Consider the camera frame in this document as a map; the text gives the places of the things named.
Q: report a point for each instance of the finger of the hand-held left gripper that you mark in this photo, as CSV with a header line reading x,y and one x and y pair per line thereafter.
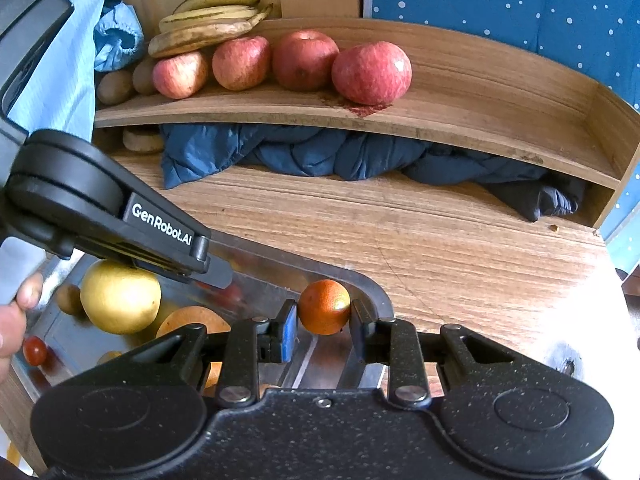
x,y
220,275

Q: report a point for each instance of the tan oblong fruit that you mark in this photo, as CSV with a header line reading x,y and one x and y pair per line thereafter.
x,y
142,141

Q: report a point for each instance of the navy padded jacket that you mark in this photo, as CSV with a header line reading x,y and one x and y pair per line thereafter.
x,y
300,152

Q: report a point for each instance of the metal tray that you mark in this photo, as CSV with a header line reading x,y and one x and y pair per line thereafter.
x,y
325,360

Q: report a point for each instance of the small orange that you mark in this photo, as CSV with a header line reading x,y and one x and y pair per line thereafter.
x,y
324,307
109,358

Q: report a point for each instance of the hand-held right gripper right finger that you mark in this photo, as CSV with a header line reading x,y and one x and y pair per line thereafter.
x,y
359,330

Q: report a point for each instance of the orange-yellow persimmon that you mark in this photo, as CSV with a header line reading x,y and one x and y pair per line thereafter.
x,y
192,317

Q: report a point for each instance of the yellow-green mango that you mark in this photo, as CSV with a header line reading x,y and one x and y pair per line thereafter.
x,y
120,297

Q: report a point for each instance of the brown-spotted banana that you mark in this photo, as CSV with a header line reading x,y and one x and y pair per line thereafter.
x,y
195,37

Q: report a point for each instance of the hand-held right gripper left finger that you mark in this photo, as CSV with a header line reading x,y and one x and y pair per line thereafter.
x,y
288,332

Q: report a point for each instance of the yellow lemon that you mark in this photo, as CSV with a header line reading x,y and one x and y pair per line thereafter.
x,y
164,317

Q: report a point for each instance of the wooden shelf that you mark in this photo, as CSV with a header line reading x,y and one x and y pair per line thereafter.
x,y
500,110

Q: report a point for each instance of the red cherry tomato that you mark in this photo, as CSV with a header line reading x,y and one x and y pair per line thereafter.
x,y
35,351

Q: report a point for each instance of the red apple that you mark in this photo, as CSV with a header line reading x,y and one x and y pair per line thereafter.
x,y
180,75
241,63
371,73
305,60

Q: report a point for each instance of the small brown kiwi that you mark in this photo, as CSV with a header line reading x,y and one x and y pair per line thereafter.
x,y
69,300

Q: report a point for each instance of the light blue garment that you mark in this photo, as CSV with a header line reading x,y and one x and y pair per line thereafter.
x,y
65,75

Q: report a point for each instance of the person's left hand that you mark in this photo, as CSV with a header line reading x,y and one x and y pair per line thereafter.
x,y
12,330

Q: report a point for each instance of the large brown kiwi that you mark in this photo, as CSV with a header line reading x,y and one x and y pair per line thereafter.
x,y
115,87
143,77

